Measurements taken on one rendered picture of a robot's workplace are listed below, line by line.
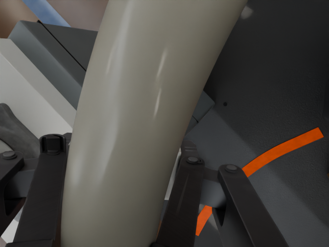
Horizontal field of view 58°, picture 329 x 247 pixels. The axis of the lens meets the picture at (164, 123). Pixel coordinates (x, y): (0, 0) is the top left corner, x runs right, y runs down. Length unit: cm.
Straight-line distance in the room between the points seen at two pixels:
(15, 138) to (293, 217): 119
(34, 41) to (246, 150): 98
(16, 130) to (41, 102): 7
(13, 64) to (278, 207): 118
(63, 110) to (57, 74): 8
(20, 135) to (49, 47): 18
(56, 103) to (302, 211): 115
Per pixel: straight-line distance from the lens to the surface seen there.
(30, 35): 66
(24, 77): 60
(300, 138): 133
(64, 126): 57
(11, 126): 62
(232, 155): 136
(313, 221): 148
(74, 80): 61
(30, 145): 60
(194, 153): 17
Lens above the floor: 130
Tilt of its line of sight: 68 degrees down
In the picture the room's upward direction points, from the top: 125 degrees counter-clockwise
